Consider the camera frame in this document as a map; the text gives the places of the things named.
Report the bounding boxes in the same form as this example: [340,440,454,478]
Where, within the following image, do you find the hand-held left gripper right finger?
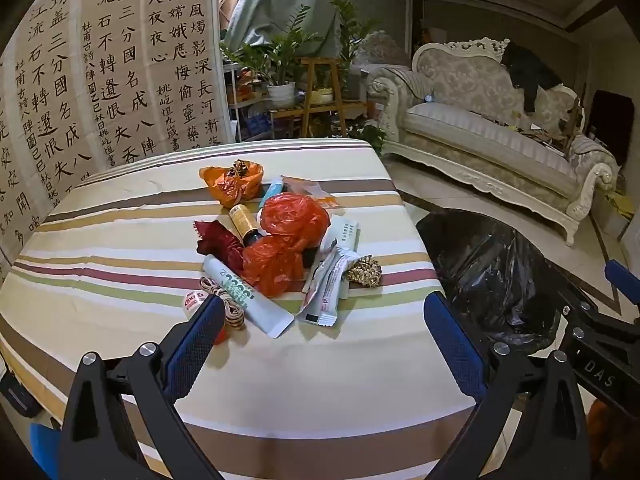
[422,291,588,480]

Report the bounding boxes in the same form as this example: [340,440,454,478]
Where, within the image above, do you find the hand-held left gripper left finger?
[59,292,236,480]

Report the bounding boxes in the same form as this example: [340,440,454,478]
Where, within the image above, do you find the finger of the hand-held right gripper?
[604,259,640,307]
[560,287,640,348]

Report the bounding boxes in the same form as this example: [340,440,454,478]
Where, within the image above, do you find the black trash bag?
[416,208,601,356]

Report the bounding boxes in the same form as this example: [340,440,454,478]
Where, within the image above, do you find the teal and white sachet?
[257,180,286,211]

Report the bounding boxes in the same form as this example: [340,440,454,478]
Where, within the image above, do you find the person's right forearm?
[585,400,640,480]

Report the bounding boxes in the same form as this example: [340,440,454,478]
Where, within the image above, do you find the white green tube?
[202,255,295,338]

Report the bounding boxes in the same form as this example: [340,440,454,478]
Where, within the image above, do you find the dark red crumpled wrapper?
[195,220,246,271]

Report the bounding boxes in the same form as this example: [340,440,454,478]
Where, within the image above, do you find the striped tablecloth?
[0,138,481,480]

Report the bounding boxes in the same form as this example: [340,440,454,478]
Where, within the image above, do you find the yellow bottle black cap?
[229,203,263,248]

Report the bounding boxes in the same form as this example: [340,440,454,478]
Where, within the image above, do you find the white sachet red print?
[296,252,358,329]

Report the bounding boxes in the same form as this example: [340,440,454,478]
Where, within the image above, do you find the grey foil sachet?
[302,247,335,306]

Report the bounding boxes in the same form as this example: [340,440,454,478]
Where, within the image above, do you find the red plastic bag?
[242,192,331,298]

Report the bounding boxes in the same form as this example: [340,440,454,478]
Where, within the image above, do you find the pale green packet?
[320,216,361,256]

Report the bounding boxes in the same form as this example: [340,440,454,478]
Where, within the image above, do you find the orange plastic bag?
[199,160,264,207]

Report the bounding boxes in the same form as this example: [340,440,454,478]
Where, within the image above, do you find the paper clutter pile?
[482,112,571,151]

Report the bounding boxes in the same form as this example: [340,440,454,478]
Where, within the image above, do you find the blue plastic object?
[30,422,63,480]

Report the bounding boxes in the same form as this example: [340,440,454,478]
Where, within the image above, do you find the clear wrapper orange label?
[280,175,341,211]

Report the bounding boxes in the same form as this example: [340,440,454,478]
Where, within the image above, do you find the ornate cream sofa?
[367,37,621,247]

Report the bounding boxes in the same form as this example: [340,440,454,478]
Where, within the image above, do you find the low green plant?
[350,122,388,158]

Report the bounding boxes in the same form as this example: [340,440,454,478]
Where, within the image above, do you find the black garment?
[502,44,563,113]

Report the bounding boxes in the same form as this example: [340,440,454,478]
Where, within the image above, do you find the metal storage shelf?
[222,60,281,143]

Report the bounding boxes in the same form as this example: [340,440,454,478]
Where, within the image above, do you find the green plant in white pot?
[220,5,321,110]

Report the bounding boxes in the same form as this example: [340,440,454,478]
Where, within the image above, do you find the wooden plant stand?
[272,57,371,138]

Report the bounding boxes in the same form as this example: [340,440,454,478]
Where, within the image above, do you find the tall green leafy plant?
[330,0,381,61]

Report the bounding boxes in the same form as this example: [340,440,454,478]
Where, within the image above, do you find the calligraphy wall hangings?
[0,0,236,281]

